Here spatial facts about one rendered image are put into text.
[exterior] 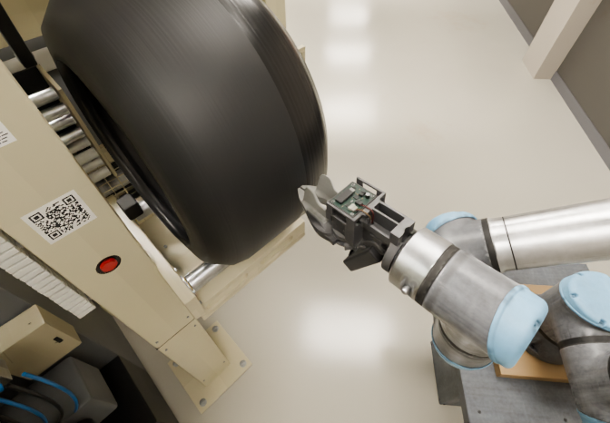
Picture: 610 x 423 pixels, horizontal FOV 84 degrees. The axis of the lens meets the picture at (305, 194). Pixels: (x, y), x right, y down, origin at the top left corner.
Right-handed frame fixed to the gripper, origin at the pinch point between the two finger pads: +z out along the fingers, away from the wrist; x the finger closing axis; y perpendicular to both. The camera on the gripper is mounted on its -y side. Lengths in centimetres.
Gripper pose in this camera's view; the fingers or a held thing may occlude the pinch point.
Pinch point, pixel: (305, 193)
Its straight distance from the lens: 58.9
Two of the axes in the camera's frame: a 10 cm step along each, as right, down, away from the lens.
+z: -7.0, -4.8, 5.3
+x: -7.1, 5.5, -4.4
